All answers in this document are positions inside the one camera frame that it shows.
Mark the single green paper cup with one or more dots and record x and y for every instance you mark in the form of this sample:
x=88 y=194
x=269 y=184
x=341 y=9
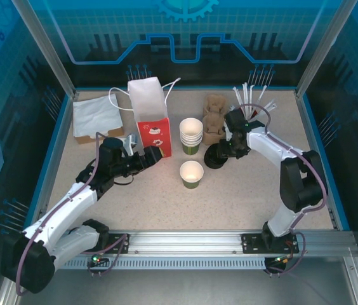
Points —
x=191 y=173

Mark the red white paper bag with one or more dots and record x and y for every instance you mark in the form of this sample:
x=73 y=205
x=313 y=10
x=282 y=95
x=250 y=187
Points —
x=148 y=101

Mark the black cup lid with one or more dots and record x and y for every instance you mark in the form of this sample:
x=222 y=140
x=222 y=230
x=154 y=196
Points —
x=212 y=162

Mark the stack of brown cup carriers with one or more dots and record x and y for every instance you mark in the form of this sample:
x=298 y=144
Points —
x=214 y=120

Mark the stack of green paper cups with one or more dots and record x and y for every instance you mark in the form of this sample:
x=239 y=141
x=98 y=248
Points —
x=191 y=128

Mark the white paper-wrapped straw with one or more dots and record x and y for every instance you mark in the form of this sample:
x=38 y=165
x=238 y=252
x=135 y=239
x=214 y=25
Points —
x=271 y=108
x=251 y=93
x=245 y=93
x=269 y=104
x=262 y=92
x=232 y=108
x=236 y=95

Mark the brown cardboard napkin box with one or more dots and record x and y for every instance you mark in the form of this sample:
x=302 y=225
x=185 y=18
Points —
x=87 y=140

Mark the stack of white napkins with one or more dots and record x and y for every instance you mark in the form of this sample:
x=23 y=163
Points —
x=96 y=114

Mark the small LED circuit board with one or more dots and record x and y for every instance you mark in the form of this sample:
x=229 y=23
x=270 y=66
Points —
x=282 y=260
x=98 y=260

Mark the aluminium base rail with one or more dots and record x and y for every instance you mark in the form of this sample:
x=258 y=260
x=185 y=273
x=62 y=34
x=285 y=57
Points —
x=182 y=241

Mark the aluminium frame post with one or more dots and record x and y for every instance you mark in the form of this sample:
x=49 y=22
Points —
x=322 y=51
x=48 y=51

